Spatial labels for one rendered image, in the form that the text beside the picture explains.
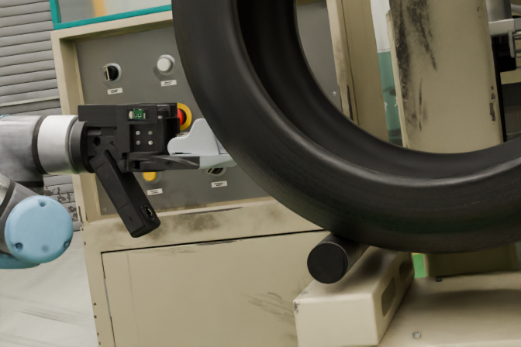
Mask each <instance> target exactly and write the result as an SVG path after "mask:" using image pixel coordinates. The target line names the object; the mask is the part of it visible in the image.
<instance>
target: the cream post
mask: <svg viewBox="0 0 521 347"><path fill-rule="evenodd" d="M389 7H390V13H391V18H392V25H393V31H394V39H395V53H396V59H397V65H398V71H399V82H400V88H401V94H402V105H403V111H404V117H405V128H406V134H407V140H408V146H409V149H414V150H419V151H424V152H430V153H464V152H471V151H475V150H480V149H486V148H489V147H492V146H496V145H498V144H501V143H504V141H503V134H502V123H501V116H500V111H499V99H498V92H497V86H496V80H495V68H494V62H493V56H492V45H491V38H490V32H489V26H488V14H487V8H486V1H485V0H389ZM423 262H424V268H425V274H426V277H435V276H444V275H454V274H463V273H480V272H490V271H500V270H517V269H520V267H519V255H518V249H517V243H513V244H510V245H507V246H501V247H497V248H494V249H486V250H481V251H475V252H469V253H450V254H425V253H423Z"/></svg>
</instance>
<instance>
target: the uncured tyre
mask: <svg viewBox="0 0 521 347"><path fill-rule="evenodd" d="M171 9H172V18H173V24H174V34H175V39H176V43H177V46H178V52H179V56H180V59H181V64H182V67H183V69H184V72H185V76H186V78H187V81H188V84H189V87H190V88H191V92H192V94H193V96H194V98H195V100H196V103H197V105H198V107H199V109H200V111H201V113H202V114H203V116H204V118H205V120H206V121H207V123H208V125H209V127H210V129H211V130H212V131H213V133H214V135H215V136H216V138H217V139H218V140H219V142H220V143H221V144H222V146H223V148H224V149H225V150H226V151H227V153H228V154H229V155H230V156H231V157H232V158H233V160H234V161H235V162H236V163H237V164H238V166H239V167H240V168H241V169H242V170H243V171H244V172H245V173H246V174H247V175H248V176H249V177H250V178H251V179H252V180H253V181H254V182H255V183H256V184H257V185H259V186H260V187H261V188H262V189H263V190H264V191H266V192H267V193H268V194H269V195H270V196H272V197H273V198H274V199H275V200H277V201H278V202H280V203H281V204H283V205H284V206H285V207H286V208H288V209H289V210H291V211H293V212H294V213H296V214H297V215H299V216H301V217H302V218H304V219H305V220H307V221H309V222H311V223H313V224H315V225H318V226H319V227H321V228H324V229H325V230H327V231H329V232H332V233H334V234H337V235H340V236H342V237H344V238H347V239H351V240H353V241H356V242H360V243H363V244H366V245H369V246H375V247H378V248H383V249H390V250H395V251H400V252H407V253H425V254H450V253H469V252H475V251H481V250H486V249H494V248H497V247H501V246H507V245H510V244H513V243H516V242H520V241H521V135H520V136H517V137H516V138H514V139H511V140H509V141H507V142H505V143H501V144H498V145H496V146H492V147H489V148H486V149H480V150H475V151H471V152H464V153H430V152H424V151H419V150H414V149H409V148H405V147H403V146H398V145H395V144H394V143H390V142H388V141H386V140H383V139H381V138H379V137H377V136H375V135H373V134H372V133H370V132H369V131H367V130H365V129H363V128H362V127H360V126H359V125H358V124H357V123H355V122H354V121H352V120H351V119H350V118H349V117H347V116H346V115H345V114H344V113H343V112H342V111H341V110H340V109H339V108H338V107H337V106H336V105H335V104H334V103H333V101H332V100H331V99H330V98H329V96H328V95H327V94H326V92H325V91H324V90H323V88H322V87H321V85H320V84H319V82H318V81H317V79H316V77H315V75H314V73H313V72H312V69H311V67H310V66H309V62H308V61H307V58H306V56H305V52H304V50H303V47H302V41H301V38H300V35H299V31H298V20H297V8H296V0H171Z"/></svg>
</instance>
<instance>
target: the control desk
mask: <svg viewBox="0 0 521 347"><path fill-rule="evenodd" d="M296 8H297V20H298V31H299V35H300V38H301V41H302V47H303V50H304V52H305V56H306V58H307V61H308V62H309V66H310V67H311V69H312V72H313V73H314V75H315V77H316V79H317V81H318V82H319V84H320V85H321V87H322V88H323V90H324V91H325V92H326V94H327V95H328V96H329V98H330V99H331V100H332V101H333V103H334V104H335V105H336V106H337V107H338V108H339V109H340V110H341V111H342V112H343V113H344V114H345V115H346V116H347V117H349V118H350V119H351V120H352V121H354V122H355V123H357V124H358V125H359V126H360V127H362V128H363V129H365V130H367V131H369V132H370V133H372V134H373V135H375V136H377V137H379V138H381V139H383V140H386V141H388V142H389V138H388V127H387V122H386V115H385V104H384V99H383V92H382V86H381V75H380V70H379V63H378V52H377V47H376V41H375V34H374V23H373V18H372V12H371V1H370V0H296ZM50 38H51V44H52V49H53V58H54V64H55V70H56V75H57V84H58V90H59V95H60V105H61V110H62V115H78V105H90V104H100V105H125V104H136V103H177V104H178V118H180V133H179V134H177V137H183V136H186V135H188V134H189V133H190V131H191V128H192V126H193V123H194V121H195V120H197V119H204V116H203V114H202V113H201V111H200V109H199V107H198V105H197V103H196V100H195V98H194V96H193V94H192V92H191V88H190V87H189V84H188V81H187V78H186V76H185V72H184V69H183V67H182V64H181V59H180V56H179V52H178V46H177V43H176V39H175V34H174V24H173V18H172V10H171V11H166V12H158V13H153V14H146V15H140V16H135V17H130V18H125V19H117V20H112V21H108V22H99V23H95V24H90V25H85V26H77V27H72V28H71V27H69V28H67V29H59V30H54V31H53V32H50ZM133 174H134V176H135V178H136V179H137V181H138V183H139V184H140V186H141V188H142V189H143V192H144V194H145V195H146V196H147V199H148V201H149V202H150V204H151V206H152V207H153V209H154V210H155V212H156V214H157V217H158V218H159V219H160V226H159V227H158V228H156V229H154V230H153V231H152V232H150V233H148V234H146V235H143V236H141V237H139V238H133V237H131V235H130V233H129V232H128V230H127V228H126V226H125V225H124V223H123V221H122V219H121V218H120V216H119V214H118V212H117V210H116V209H115V207H114V205H113V203H112V202H111V200H110V198H109V196H108V195H107V193H106V191H105V189H104V187H103V186H102V184H101V182H100V180H99V179H98V177H97V175H96V173H82V174H80V175H71V176H72V181H73V187H74V196H75V201H76V207H77V212H78V222H82V225H83V226H82V227H80V229H81V238H82V244H83V249H84V255H85V264H86V270H87V275H88V284H89V290H90V295H91V305H92V310H93V315H94V320H95V330H96V335H97V341H98V347H299V346H298V335H297V329H296V323H295V313H294V308H293V301H294V299H296V297H297V296H298V295H300V293H301V292H303V290H304V289H305V288H307V286H308V285H310V283H311V282H312V281H313V280H314V278H313V277H312V276H311V274H310V273H309V270H308V267H307V259H308V256H309V253H310V252H311V250H312V249H313V248H314V247H315V246H316V245H317V244H319V243H320V242H321V241H322V240H323V239H324V238H325V237H327V236H328V235H329V234H330V233H331V232H329V231H327V230H325V229H324V228H321V227H319V226H318V225H315V224H313V223H311V222H309V221H307V220H305V219H304V218H302V217H301V216H299V215H297V214H296V213H294V212H293V211H291V210H289V209H288V208H286V207H285V206H284V205H283V204H281V203H280V202H278V201H277V200H275V199H274V198H273V197H272V196H270V195H269V194H268V193H267V192H266V191H264V190H263V189H262V188H261V187H260V186H259V185H257V184H256V183H255V182H254V181H253V180H252V179H251V178H250V177H249V176H248V175H247V174H246V173H245V172H244V171H243V170H242V169H241V168H240V167H239V166H238V164H237V165H235V166H234V167H221V168H209V169H194V170H165V171H159V172H147V173H139V172H133Z"/></svg>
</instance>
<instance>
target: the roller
mask: <svg viewBox="0 0 521 347"><path fill-rule="evenodd" d="M369 247H370V246H369V245H366V244H363V243H360V242H356V241H353V240H351V239H347V238H344V237H342V236H340V235H337V234H334V233H332V232H331V233H330V234H329V235H328V236H327V237H325V238H324V239H323V240H322V241H321V242H320V243H319V244H317V245H316V246H315V247H314V248H313V249H312V250H311V252H310V253H309V256H308V259H307V267H308V270H309V273H310V274H311V276H312V277H313V278H314V279H315V280H317V281H319V282H320V283H326V284H330V283H336V282H337V281H339V280H341V279H342V278H343V277H344V276H345V275H346V274H347V272H348V271H349V270H350V269H351V267H352V266H353V265H354V264H355V263H356V262H357V261H358V260H359V259H360V257H361V256H362V255H363V254H364V253H365V251H366V250H367V249H368V248H369Z"/></svg>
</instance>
